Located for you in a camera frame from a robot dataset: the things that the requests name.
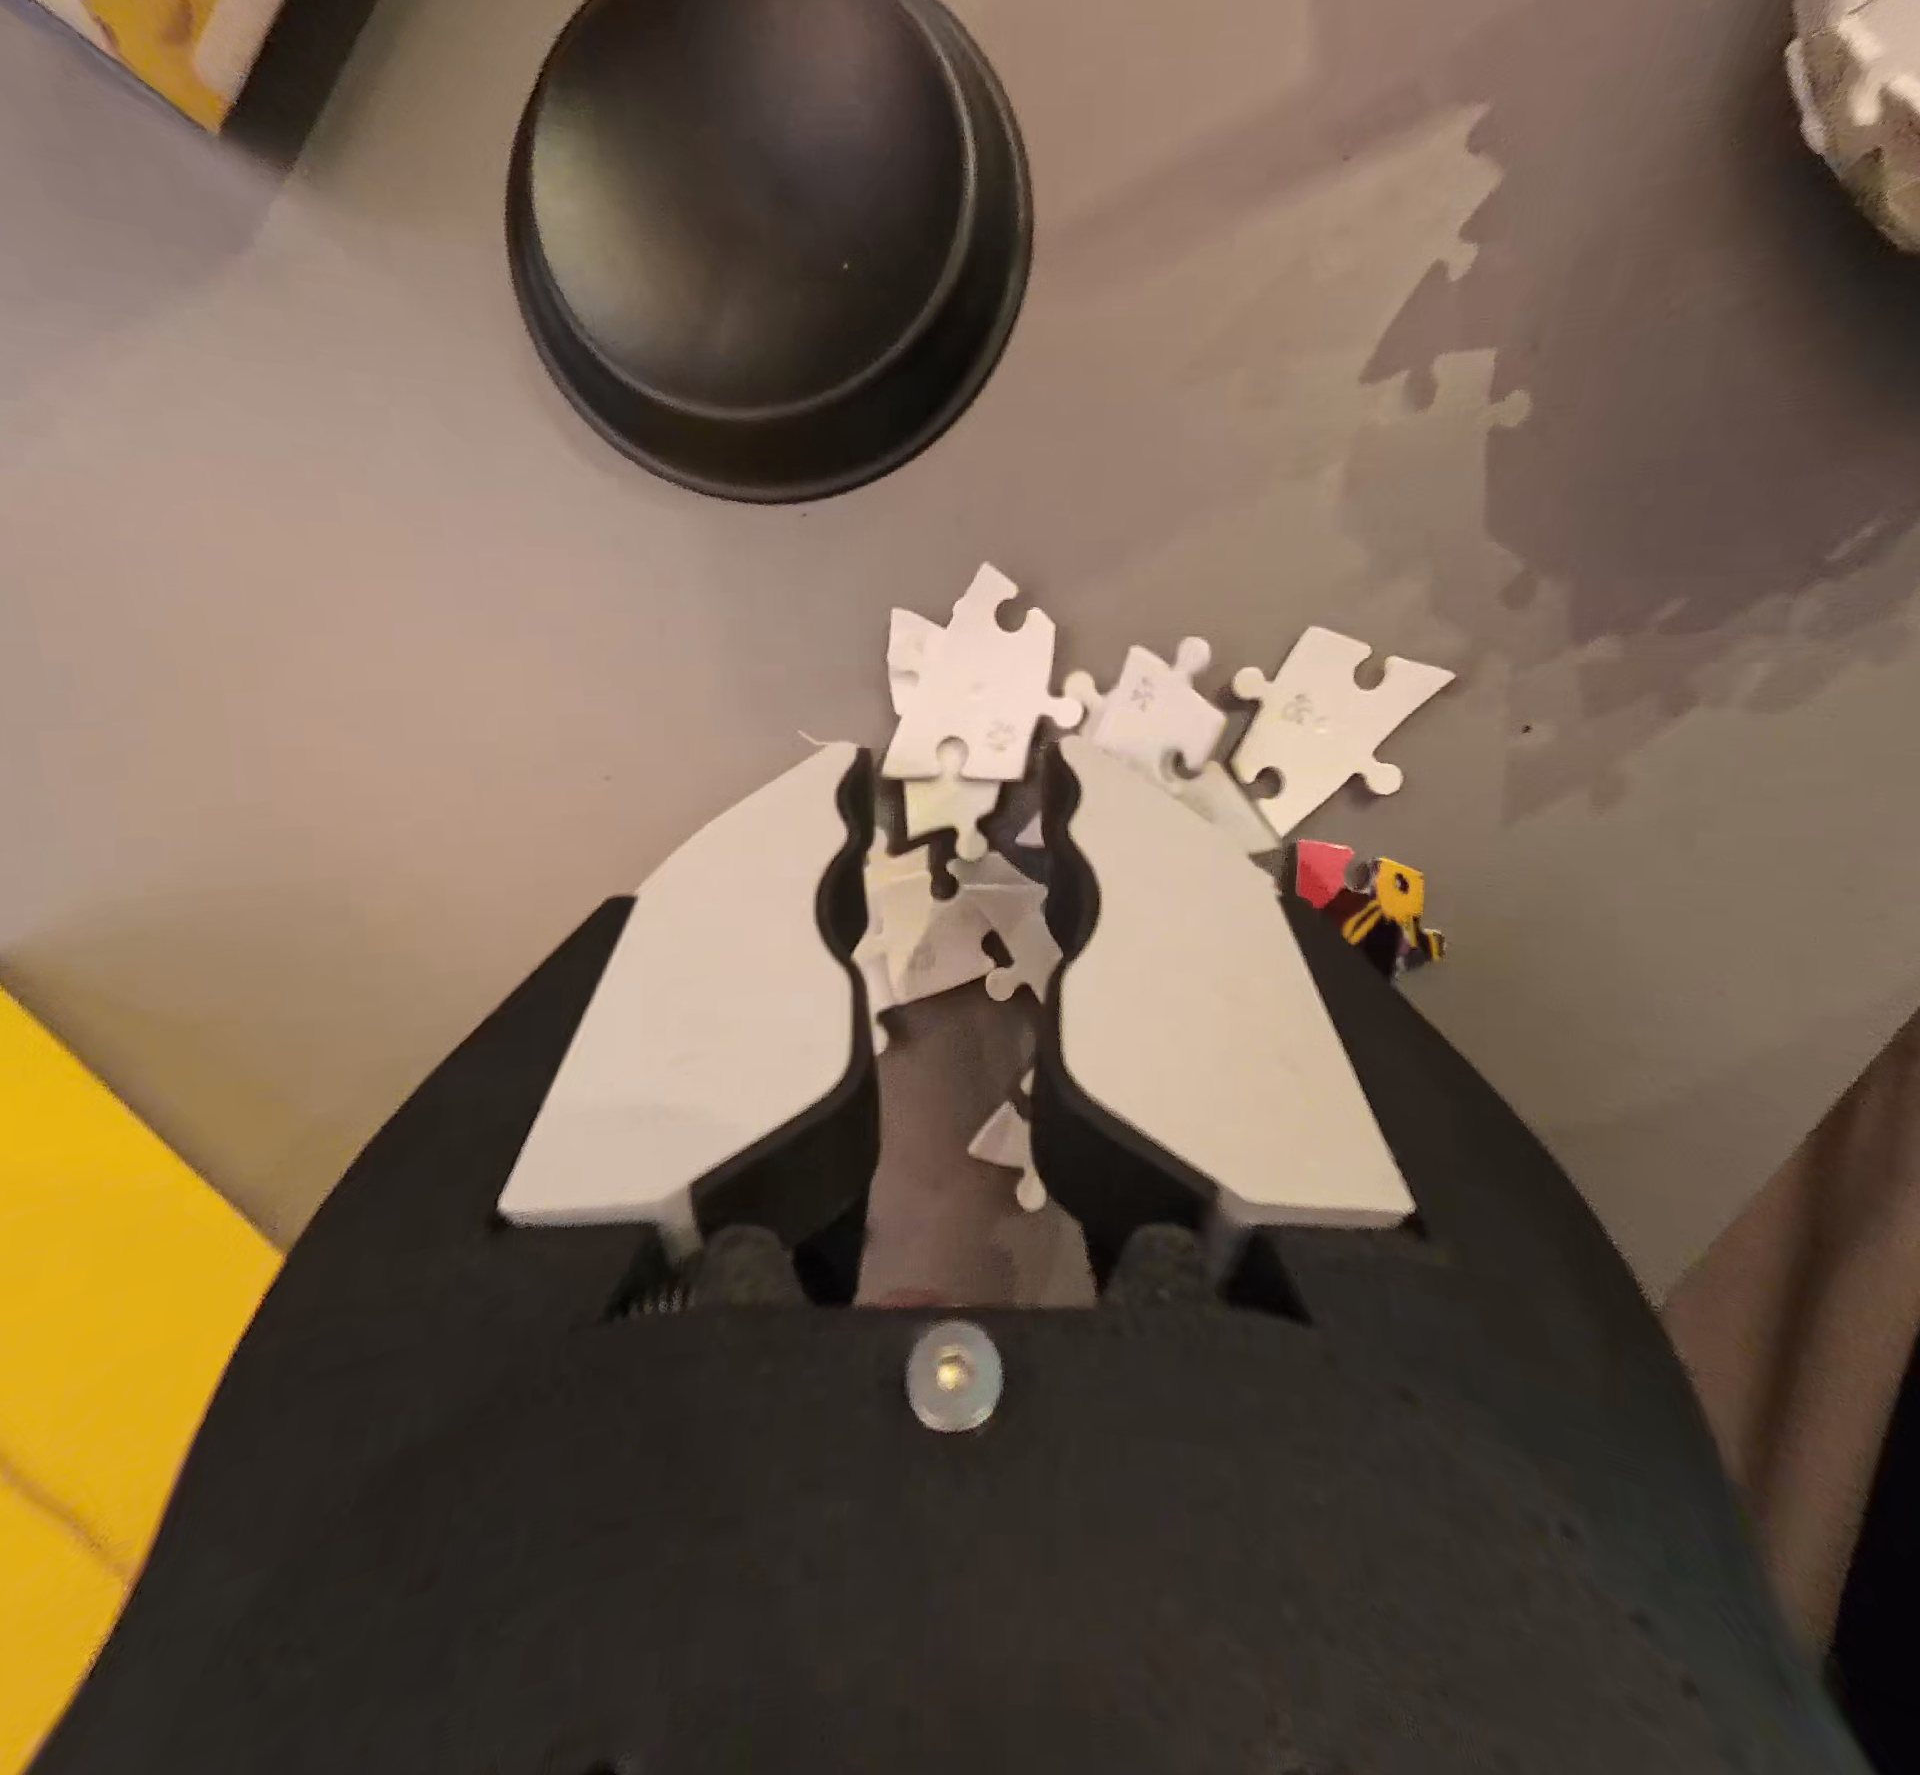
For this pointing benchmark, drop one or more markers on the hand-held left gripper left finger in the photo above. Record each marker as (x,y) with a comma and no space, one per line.
(707,1011)

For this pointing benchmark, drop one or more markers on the black round puzzle stand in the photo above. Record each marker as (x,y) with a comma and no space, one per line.
(766,200)

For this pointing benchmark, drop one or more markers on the yellow box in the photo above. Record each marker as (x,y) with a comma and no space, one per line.
(90,1280)

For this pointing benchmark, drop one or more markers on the partly built puzzle ball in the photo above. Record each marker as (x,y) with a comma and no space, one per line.
(1868,49)

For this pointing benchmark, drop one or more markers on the pile of white puzzle pieces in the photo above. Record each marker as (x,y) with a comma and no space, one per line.
(977,679)

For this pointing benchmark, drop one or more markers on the colourful puzzle piece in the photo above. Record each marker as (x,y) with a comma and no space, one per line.
(1396,898)

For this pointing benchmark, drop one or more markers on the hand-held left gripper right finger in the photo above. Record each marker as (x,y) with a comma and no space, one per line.
(1215,1025)

